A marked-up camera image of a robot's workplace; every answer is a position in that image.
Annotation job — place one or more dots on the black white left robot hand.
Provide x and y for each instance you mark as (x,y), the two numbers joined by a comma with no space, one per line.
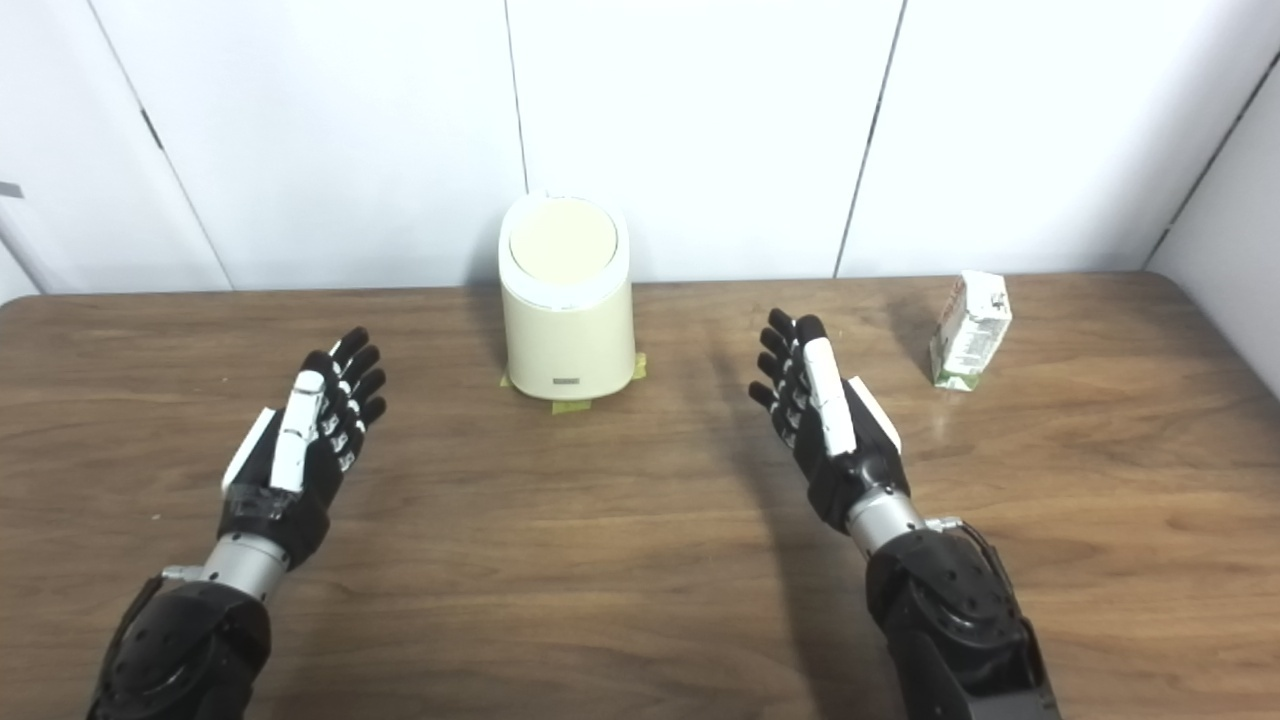
(285,440)

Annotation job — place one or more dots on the round cream bin lid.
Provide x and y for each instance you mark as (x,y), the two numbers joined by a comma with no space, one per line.
(562,240)

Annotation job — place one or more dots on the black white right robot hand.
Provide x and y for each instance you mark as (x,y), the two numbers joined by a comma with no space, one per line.
(835,420)

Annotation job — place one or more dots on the dark wall panel hinge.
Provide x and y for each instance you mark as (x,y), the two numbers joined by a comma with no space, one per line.
(151,128)

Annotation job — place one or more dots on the white green milk carton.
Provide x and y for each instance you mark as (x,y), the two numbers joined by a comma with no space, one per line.
(968,335)

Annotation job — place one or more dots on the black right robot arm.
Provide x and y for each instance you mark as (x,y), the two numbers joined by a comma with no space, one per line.
(950,620)

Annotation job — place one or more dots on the cream-colored bin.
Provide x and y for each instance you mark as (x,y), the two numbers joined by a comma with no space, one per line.
(567,340)

